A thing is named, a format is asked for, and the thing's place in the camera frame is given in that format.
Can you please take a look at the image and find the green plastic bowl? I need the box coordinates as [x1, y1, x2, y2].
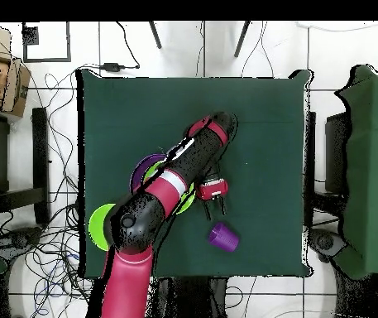
[142, 161, 197, 215]
[88, 203, 117, 252]

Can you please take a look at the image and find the purple plastic cup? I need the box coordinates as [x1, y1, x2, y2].
[207, 221, 242, 253]

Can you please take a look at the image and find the purple plastic bowl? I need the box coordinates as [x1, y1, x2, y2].
[129, 152, 168, 195]

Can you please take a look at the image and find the grey stand foot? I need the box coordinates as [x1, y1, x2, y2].
[309, 228, 347, 263]

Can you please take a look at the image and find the black tripod leg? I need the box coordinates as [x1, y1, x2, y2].
[233, 21, 251, 58]
[148, 21, 163, 50]

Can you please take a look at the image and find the black power adapter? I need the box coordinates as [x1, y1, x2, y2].
[100, 61, 127, 72]

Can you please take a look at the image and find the black stand foot with knob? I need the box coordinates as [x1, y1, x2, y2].
[0, 224, 47, 253]

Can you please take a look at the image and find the brown cardboard box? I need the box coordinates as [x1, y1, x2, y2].
[0, 26, 32, 118]

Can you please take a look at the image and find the black bench frame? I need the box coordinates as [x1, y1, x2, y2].
[0, 107, 51, 226]

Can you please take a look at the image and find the black square frame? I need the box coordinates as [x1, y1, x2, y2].
[22, 21, 72, 63]

